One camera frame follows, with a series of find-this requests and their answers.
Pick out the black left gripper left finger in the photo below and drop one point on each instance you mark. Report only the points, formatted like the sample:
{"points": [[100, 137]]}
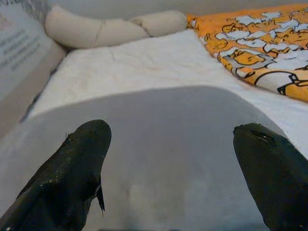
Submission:
{"points": [[67, 173]]}

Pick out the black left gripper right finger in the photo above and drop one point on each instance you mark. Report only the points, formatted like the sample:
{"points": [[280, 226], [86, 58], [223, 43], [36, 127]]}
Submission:
{"points": [[272, 173]]}

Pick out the grey rectangular pillow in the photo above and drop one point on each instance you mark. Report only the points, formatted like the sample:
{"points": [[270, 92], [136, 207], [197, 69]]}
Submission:
{"points": [[168, 144]]}

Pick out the orange egg-print blanket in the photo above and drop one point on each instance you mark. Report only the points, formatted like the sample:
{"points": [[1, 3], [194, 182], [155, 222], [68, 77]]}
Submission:
{"points": [[264, 48]]}

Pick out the white quilted mattress topper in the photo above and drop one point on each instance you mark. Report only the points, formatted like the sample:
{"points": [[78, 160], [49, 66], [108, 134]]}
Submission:
{"points": [[132, 67]]}

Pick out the grey printed headboard cushion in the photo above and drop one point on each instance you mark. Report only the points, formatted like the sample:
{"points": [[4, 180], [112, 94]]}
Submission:
{"points": [[19, 48]]}

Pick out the large beige bolster pillow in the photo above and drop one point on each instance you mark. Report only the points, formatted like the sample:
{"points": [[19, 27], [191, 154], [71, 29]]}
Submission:
{"points": [[79, 31]]}

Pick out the small beige bolster pillow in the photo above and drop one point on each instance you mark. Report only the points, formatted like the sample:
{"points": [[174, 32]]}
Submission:
{"points": [[163, 22]]}

